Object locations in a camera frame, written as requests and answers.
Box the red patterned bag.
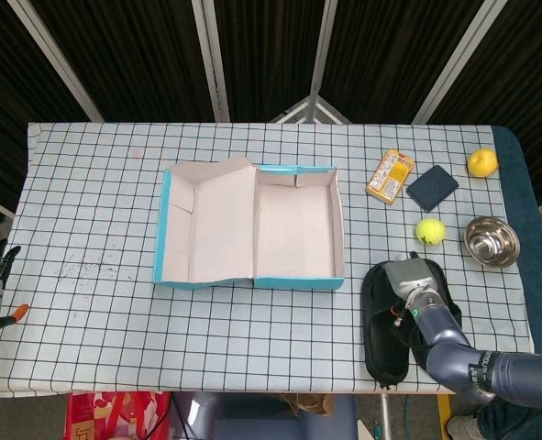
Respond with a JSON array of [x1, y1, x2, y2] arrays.
[[66, 390, 173, 440]]

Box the metal table leg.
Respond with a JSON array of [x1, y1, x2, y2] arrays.
[[379, 393, 393, 440]]

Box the white grid tablecloth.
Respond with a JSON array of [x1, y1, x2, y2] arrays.
[[0, 121, 536, 395]]

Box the stainless steel bowl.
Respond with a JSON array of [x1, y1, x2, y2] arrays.
[[463, 215, 521, 270]]

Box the dark blue wallet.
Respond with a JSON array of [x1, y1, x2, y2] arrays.
[[405, 165, 459, 213]]

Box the light blue shoe box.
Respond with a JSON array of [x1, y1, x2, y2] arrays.
[[153, 157, 347, 292]]

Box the yellow lemon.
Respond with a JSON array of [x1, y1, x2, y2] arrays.
[[467, 147, 500, 179]]

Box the black slipper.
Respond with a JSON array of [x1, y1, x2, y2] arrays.
[[360, 263, 412, 391], [407, 258, 463, 368]]

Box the person leg in jeans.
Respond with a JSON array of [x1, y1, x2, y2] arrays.
[[474, 398, 536, 440]]

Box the brown paper bag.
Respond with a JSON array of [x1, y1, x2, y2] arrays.
[[277, 392, 334, 416]]

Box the triangular metal screen foot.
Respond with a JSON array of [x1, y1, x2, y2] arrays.
[[270, 94, 352, 124]]

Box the dark blue table pad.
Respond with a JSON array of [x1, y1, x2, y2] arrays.
[[490, 126, 542, 357]]

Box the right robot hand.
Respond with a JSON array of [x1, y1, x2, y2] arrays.
[[384, 250, 438, 303]]

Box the white sneaker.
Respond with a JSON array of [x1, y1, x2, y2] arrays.
[[447, 414, 482, 440]]

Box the yellow retail blister package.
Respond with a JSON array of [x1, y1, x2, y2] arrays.
[[365, 148, 415, 205]]

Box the white screen frame post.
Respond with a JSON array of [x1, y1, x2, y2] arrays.
[[307, 0, 340, 123], [192, 0, 230, 123], [6, 0, 105, 123], [412, 0, 505, 124]]

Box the yellow tennis ball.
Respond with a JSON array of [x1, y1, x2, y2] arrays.
[[415, 217, 448, 247]]

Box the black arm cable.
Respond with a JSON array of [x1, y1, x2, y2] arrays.
[[391, 304, 412, 327]]

